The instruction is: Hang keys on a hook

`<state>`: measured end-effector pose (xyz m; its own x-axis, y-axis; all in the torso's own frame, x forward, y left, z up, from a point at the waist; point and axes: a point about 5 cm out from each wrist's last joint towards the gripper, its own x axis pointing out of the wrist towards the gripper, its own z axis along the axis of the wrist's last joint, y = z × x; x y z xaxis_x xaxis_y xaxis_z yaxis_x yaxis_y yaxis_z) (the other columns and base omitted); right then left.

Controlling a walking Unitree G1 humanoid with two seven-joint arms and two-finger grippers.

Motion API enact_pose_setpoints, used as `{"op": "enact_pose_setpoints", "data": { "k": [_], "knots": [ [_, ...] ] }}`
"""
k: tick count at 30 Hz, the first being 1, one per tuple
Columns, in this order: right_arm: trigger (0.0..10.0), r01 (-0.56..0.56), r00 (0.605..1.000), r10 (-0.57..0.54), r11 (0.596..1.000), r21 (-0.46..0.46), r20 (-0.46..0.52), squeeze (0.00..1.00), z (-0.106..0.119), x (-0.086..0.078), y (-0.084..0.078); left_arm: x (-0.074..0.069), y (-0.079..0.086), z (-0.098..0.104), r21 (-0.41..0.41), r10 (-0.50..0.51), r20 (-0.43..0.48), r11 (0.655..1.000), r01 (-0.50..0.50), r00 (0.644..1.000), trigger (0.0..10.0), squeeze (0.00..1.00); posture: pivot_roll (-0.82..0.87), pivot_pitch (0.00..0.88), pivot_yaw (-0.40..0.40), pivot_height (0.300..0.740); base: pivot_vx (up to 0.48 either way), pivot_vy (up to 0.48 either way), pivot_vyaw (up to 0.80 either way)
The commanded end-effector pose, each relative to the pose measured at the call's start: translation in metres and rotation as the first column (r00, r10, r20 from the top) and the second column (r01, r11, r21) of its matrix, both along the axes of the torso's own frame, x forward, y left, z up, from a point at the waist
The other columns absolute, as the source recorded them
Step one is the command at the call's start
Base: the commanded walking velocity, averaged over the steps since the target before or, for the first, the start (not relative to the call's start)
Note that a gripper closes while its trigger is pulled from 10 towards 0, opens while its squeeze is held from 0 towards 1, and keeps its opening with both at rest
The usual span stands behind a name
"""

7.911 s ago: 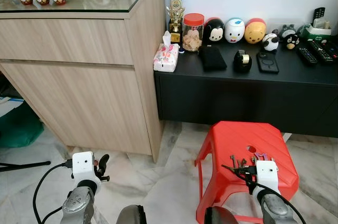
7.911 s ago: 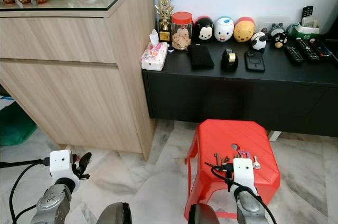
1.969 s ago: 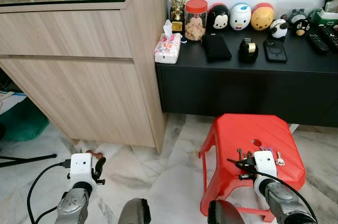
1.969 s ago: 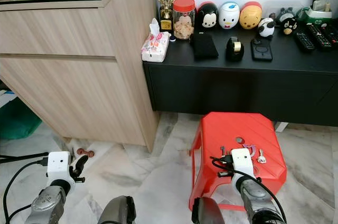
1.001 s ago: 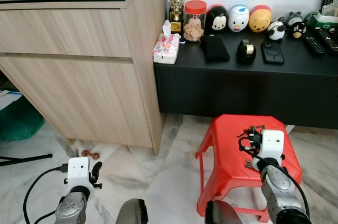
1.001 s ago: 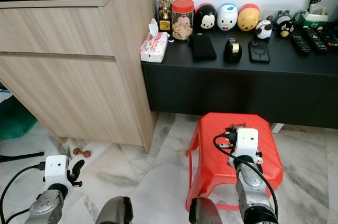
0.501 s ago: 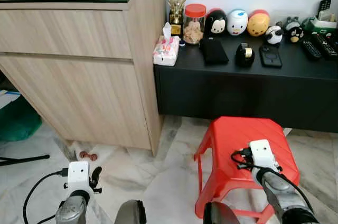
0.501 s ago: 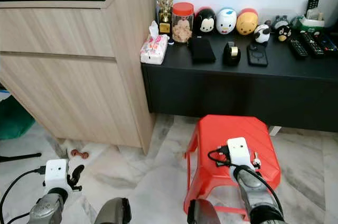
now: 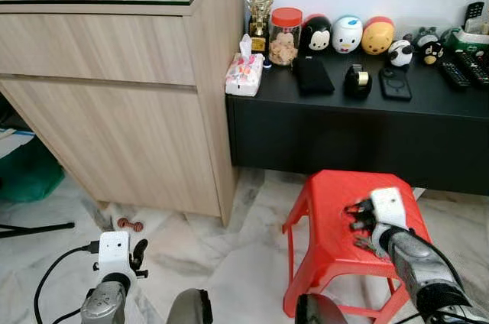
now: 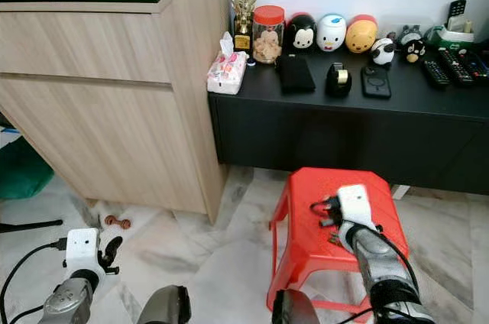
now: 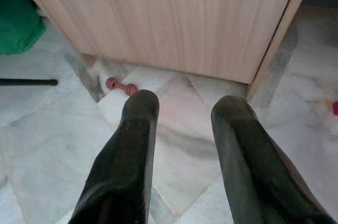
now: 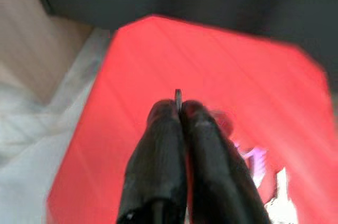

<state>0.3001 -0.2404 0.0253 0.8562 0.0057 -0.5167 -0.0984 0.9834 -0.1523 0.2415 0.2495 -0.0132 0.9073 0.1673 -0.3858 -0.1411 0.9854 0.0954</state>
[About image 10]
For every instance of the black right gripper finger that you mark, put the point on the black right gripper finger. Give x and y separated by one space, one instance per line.
318 205
326 221

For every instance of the red plastic stool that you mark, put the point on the red plastic stool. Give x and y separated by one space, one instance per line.
306 217

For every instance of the red-brown dumbbell toy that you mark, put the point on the red-brown dumbbell toy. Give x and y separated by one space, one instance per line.
118 222

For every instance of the black low cabinet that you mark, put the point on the black low cabinet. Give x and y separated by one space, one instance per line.
336 137

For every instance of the black stand leg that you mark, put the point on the black stand leg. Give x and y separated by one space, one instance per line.
30 225

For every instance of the grey right robot leg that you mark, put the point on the grey right robot leg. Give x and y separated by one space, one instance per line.
292 309

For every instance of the green bag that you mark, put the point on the green bag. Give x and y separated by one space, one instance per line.
23 170

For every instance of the black tape dispenser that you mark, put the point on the black tape dispenser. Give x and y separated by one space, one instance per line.
338 82

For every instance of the light wood cabinet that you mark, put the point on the light wood cabinet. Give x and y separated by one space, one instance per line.
107 125

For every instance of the black wallet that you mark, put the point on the black wallet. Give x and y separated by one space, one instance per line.
296 74

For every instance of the pink tissue pack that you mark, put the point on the pink tissue pack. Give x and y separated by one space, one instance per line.
227 70

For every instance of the small panda plush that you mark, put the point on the small panda plush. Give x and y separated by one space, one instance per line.
383 52

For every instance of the white round plush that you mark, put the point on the white round plush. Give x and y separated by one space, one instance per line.
331 34

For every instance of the black mouse plush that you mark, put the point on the black mouse plush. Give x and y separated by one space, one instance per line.
300 32

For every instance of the black remote control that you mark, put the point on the black remote control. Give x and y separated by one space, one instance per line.
436 72
456 66
477 66

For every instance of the yellow bear plush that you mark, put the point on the yellow bear plush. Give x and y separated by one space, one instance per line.
361 35

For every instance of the clear jar orange lid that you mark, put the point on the clear jar orange lid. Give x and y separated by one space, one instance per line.
268 36

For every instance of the small black plush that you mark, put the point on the small black plush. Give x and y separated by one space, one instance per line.
414 49

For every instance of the gold trophy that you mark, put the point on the gold trophy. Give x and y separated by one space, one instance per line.
243 12

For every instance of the green tissue box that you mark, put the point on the green tissue box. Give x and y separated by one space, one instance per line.
451 38

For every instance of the black handset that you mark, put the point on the black handset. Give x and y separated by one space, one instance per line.
457 11

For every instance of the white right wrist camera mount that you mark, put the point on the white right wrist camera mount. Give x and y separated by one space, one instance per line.
357 204

